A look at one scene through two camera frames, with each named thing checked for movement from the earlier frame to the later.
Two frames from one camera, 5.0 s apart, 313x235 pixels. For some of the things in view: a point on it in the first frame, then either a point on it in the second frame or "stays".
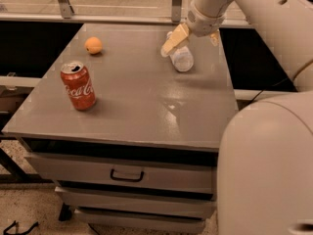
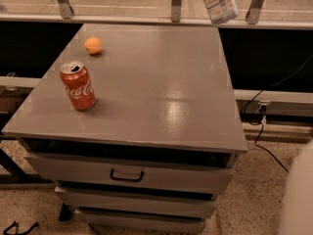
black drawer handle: x=126 y=180 stays
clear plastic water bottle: x=182 y=56 -> x=222 y=8
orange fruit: x=93 y=45 stays
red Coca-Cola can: x=78 y=85 stays
